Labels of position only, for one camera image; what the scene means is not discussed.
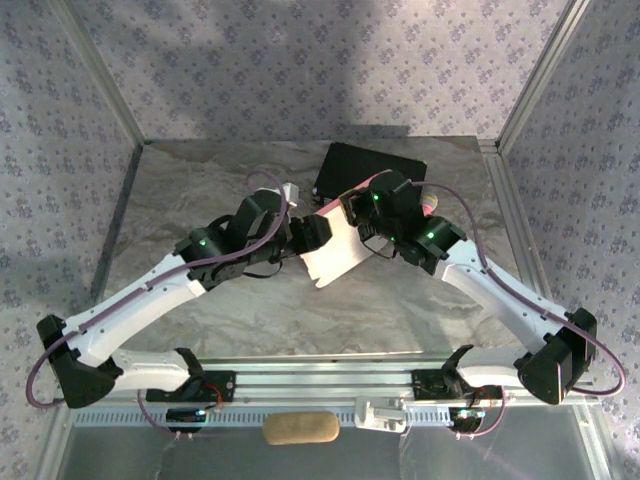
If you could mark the pink paper box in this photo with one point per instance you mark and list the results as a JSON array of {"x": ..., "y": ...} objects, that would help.
[{"x": 335, "y": 250}]

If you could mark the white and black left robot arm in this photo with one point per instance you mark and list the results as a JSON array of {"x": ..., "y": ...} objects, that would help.
[{"x": 150, "y": 295}]

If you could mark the black briefcase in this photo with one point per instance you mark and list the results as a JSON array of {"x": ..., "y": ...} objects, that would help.
[{"x": 350, "y": 165}]

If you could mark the white plastic clamp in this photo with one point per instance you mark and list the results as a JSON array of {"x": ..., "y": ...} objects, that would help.
[{"x": 380, "y": 415}]

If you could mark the tan sponge block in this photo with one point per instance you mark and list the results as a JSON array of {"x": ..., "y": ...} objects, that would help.
[{"x": 300, "y": 427}]

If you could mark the left small circuit board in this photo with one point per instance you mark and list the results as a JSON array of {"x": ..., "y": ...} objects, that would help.
[{"x": 186, "y": 416}]

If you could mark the small circuit board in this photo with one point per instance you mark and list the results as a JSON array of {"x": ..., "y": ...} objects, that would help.
[
  {"x": 186, "y": 416},
  {"x": 465, "y": 416}
]

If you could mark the right small circuit board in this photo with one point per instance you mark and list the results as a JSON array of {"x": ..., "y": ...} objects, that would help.
[{"x": 465, "y": 416}]

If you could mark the aluminium side rail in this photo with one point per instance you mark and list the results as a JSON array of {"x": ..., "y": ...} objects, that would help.
[{"x": 515, "y": 215}]

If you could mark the aluminium mounting rail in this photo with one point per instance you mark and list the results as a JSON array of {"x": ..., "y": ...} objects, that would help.
[{"x": 320, "y": 382}]

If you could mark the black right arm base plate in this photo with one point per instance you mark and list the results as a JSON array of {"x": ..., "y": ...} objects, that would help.
[{"x": 430, "y": 385}]

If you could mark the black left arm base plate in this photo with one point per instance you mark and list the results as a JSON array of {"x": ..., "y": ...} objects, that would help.
[{"x": 220, "y": 387}]

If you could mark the aluminium frame post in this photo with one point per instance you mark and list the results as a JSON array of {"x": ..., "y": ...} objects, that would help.
[
  {"x": 542, "y": 75},
  {"x": 100, "y": 75}
]

